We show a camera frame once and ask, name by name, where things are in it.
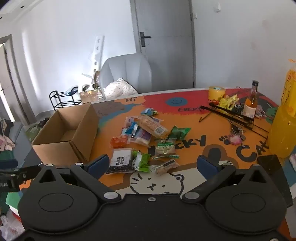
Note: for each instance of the white blue snack packet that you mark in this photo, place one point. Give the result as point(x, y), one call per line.
point(129, 120)

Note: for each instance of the white dotted pillow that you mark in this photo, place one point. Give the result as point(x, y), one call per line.
point(118, 89)

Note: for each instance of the large yellow drink bottle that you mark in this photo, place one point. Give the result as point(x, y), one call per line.
point(284, 129)

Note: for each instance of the light green snack packet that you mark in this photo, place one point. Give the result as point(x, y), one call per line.
point(141, 161)

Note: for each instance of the dark green snack packet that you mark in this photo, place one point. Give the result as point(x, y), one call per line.
point(179, 132)

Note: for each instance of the black shoe rack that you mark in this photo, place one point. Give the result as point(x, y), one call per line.
point(62, 93)

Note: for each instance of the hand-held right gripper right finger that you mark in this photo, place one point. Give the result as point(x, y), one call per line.
point(205, 166)

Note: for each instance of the taped cardboard box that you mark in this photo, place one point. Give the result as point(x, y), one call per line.
point(89, 97)

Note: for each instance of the green floor mat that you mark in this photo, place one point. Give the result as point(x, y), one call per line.
point(32, 132)

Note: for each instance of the yellow wrapper heap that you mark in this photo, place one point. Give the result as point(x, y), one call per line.
point(227, 102)

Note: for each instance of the grey door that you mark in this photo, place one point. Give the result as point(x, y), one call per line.
point(166, 58)

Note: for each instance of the grey doorway frame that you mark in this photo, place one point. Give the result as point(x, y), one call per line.
point(26, 102)

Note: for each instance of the small blue snack packet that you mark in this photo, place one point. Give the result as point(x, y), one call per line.
point(130, 130)

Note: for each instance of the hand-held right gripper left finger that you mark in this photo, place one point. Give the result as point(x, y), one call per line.
point(99, 163)

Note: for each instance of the blue green snack packet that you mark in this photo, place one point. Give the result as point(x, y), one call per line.
point(149, 112)

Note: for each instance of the grey armchair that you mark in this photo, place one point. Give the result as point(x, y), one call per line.
point(129, 67)

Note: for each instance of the green white snack packet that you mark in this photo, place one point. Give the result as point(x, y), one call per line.
point(165, 147)

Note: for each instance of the brown cardboard box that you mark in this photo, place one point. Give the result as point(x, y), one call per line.
point(85, 129)

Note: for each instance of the glass bottle amber liquid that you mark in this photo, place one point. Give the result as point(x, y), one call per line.
point(251, 104)

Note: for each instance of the blue item on rack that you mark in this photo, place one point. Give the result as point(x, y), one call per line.
point(72, 90)

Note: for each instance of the clothes pile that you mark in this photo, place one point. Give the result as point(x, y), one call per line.
point(7, 141)

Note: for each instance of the white plastic bag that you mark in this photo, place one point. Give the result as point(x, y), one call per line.
point(11, 229)

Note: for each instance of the white perforated board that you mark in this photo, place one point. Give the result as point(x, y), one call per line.
point(97, 51)

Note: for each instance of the colourful printed table mat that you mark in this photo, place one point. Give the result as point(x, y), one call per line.
point(196, 120)

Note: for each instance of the small beige cracker packet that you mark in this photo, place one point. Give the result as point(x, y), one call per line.
point(164, 165)

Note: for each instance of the black packet white label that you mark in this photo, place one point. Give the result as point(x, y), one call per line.
point(120, 161)

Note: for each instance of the purple white snack packet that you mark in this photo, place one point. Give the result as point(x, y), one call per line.
point(143, 137)

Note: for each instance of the large clear cracker packet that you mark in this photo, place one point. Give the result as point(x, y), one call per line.
point(151, 126)

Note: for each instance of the grey blue sofa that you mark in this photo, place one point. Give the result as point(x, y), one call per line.
point(22, 141)

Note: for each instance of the key bunch pink charm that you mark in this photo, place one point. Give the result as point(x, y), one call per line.
point(234, 140)

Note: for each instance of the yellow tape roll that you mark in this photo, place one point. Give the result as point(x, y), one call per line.
point(216, 93)

